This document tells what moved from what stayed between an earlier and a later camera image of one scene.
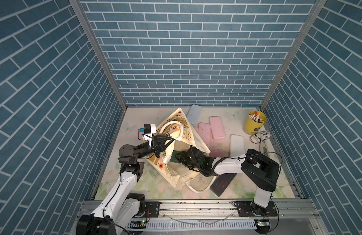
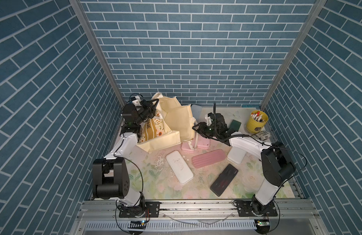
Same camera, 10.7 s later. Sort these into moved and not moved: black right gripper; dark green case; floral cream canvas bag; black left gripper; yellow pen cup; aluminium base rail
Moved: floral cream canvas bag; dark green case; black left gripper; black right gripper
Not moved: yellow pen cup; aluminium base rail
